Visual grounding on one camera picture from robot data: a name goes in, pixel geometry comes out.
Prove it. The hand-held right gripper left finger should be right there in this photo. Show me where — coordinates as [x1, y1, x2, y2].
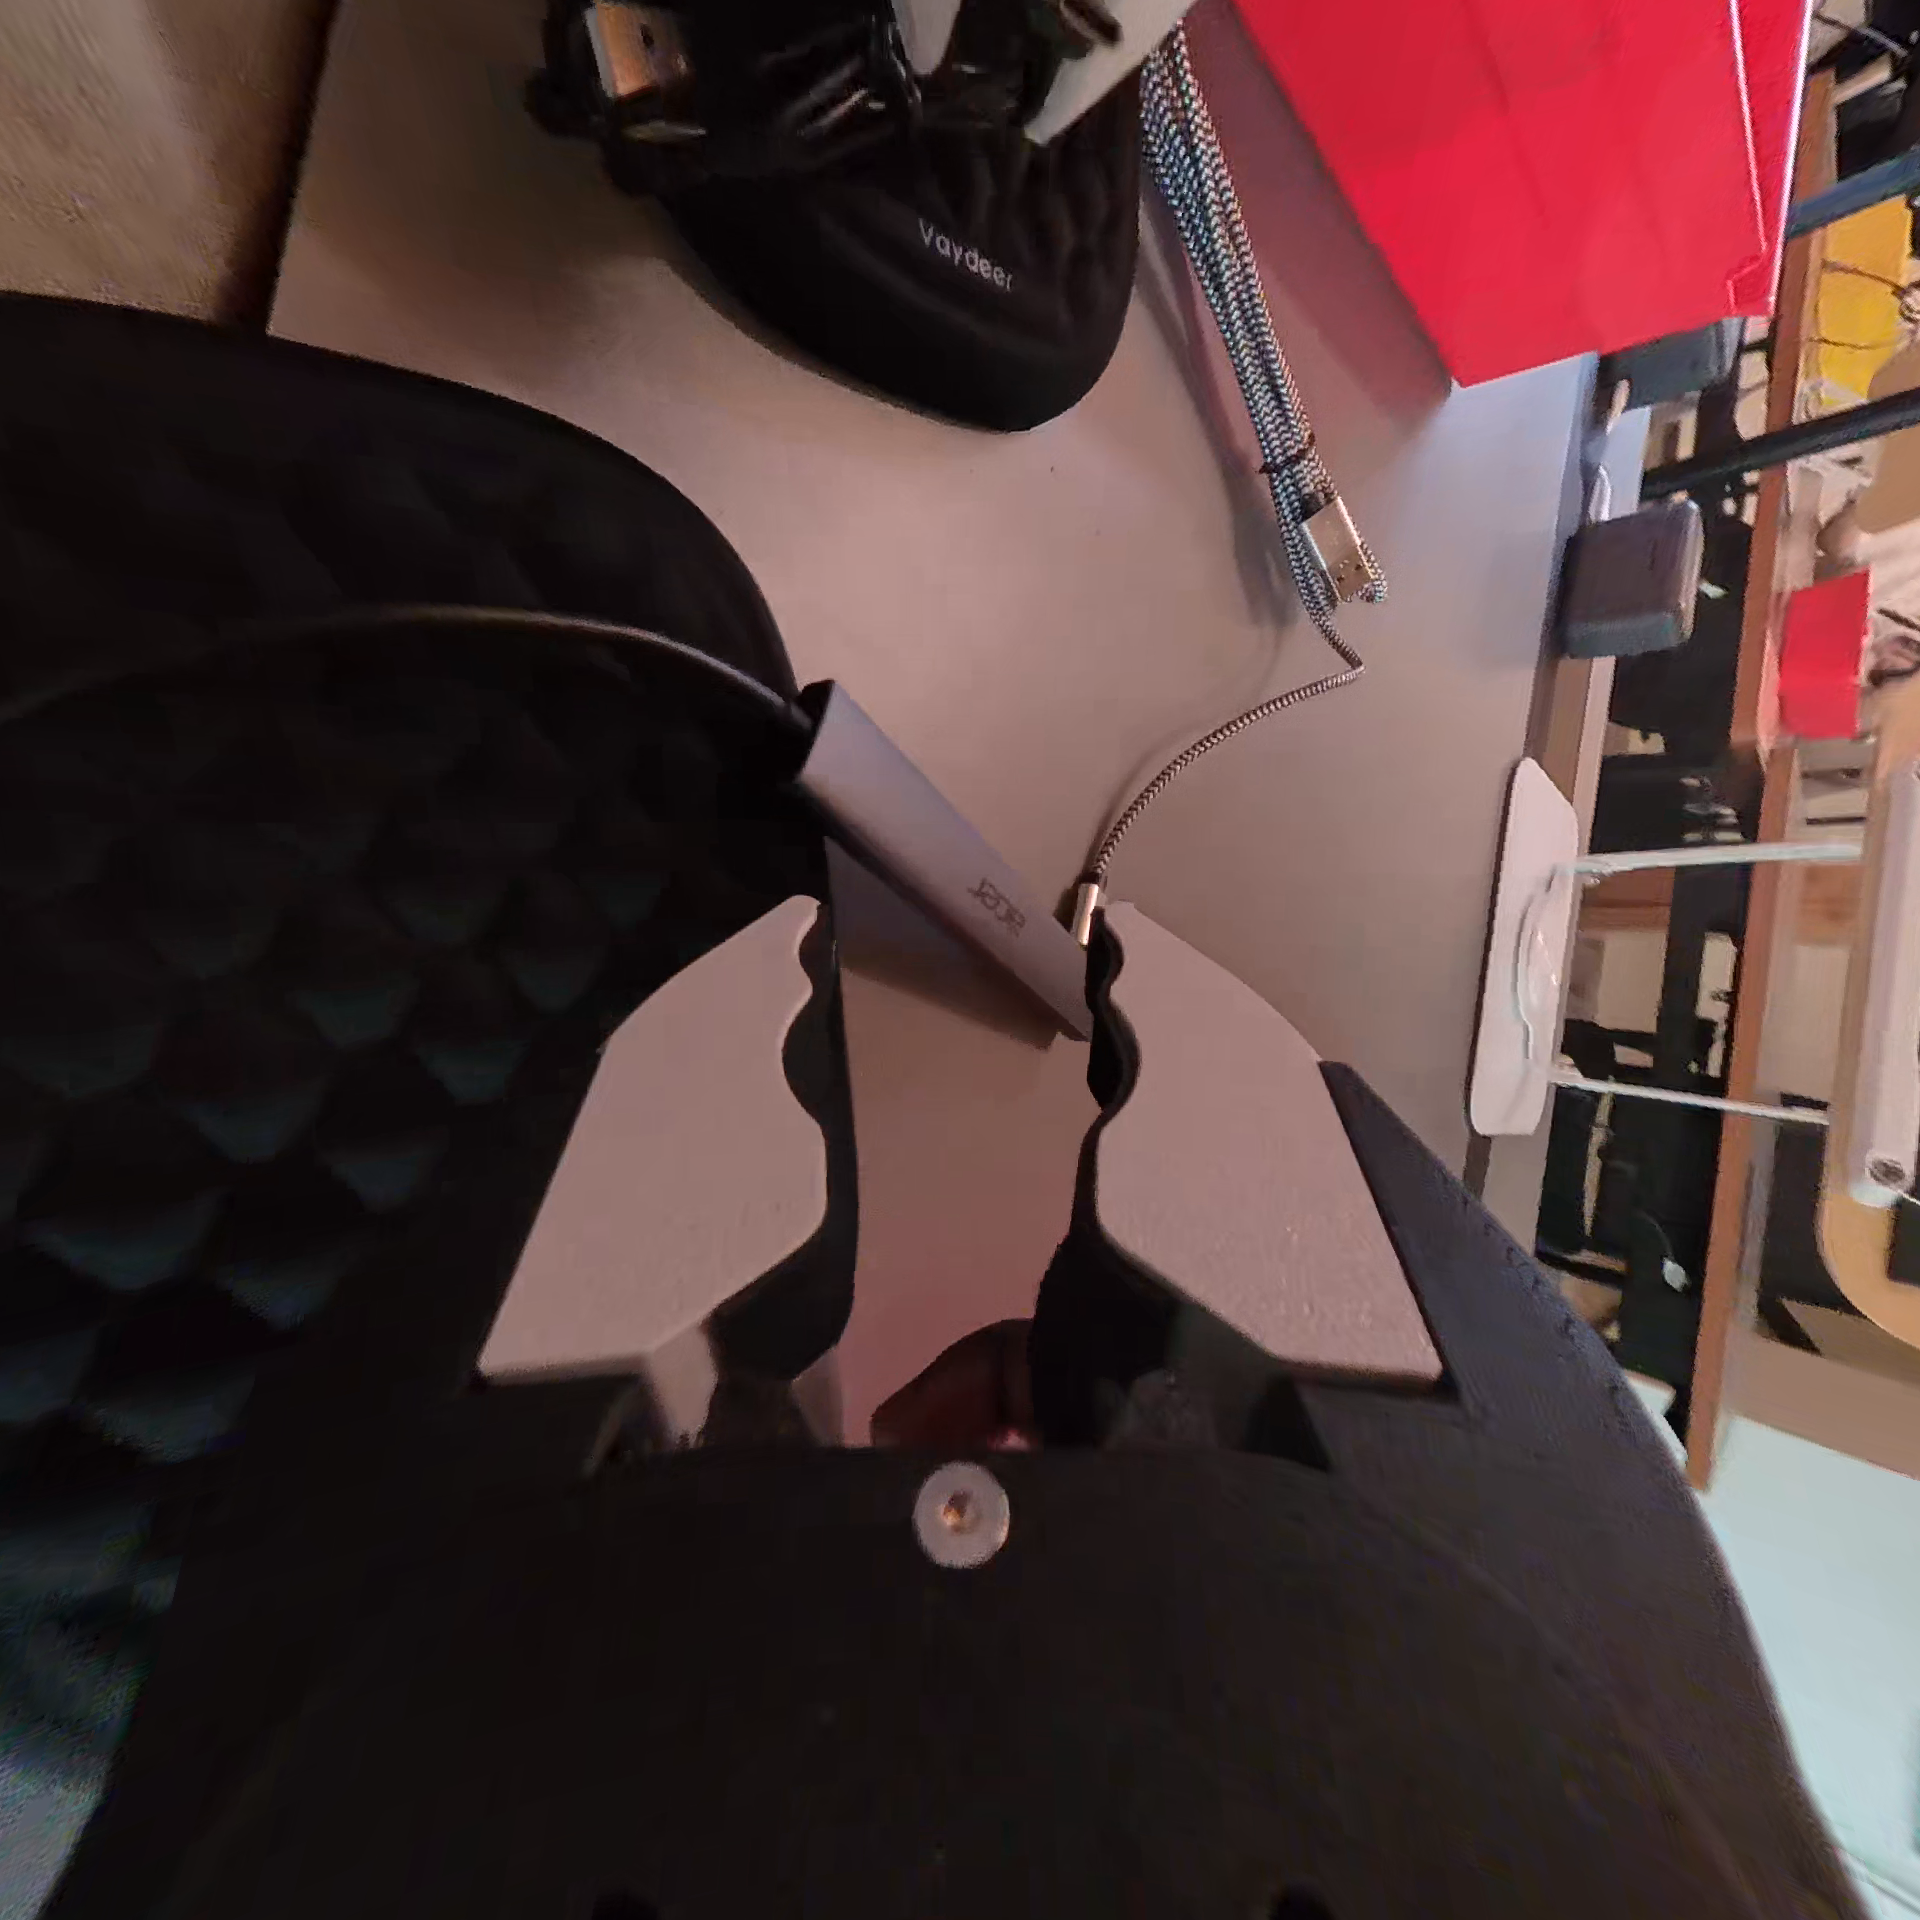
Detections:
[477, 894, 862, 1390]

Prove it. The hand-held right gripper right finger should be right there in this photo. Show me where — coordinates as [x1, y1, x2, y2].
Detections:
[1033, 901, 1450, 1390]

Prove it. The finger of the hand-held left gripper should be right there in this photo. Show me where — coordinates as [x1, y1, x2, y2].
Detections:
[1026, 0, 1199, 146]

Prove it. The braided black white usb cable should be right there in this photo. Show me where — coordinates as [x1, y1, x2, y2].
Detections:
[1071, 27, 1392, 937]

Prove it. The grey usb hub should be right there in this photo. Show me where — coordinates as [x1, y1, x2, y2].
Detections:
[792, 683, 1101, 1047]

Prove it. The small black wrist rest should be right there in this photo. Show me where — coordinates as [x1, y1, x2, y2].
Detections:
[657, 91, 1146, 439]

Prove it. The white stand base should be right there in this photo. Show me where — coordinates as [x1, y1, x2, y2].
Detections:
[1466, 756, 1871, 1141]

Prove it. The large red storage bin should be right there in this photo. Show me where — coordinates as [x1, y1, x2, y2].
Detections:
[1231, 0, 1821, 391]

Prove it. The long wooden desk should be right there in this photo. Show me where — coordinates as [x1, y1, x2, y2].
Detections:
[1683, 66, 1845, 1491]

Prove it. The tablet with white edge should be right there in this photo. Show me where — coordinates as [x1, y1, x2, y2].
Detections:
[1848, 756, 1920, 1213]

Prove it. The small grey box device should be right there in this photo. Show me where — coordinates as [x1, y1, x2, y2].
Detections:
[1557, 499, 1708, 661]

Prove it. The yellow bin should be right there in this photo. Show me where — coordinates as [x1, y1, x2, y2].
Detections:
[1812, 192, 1920, 397]

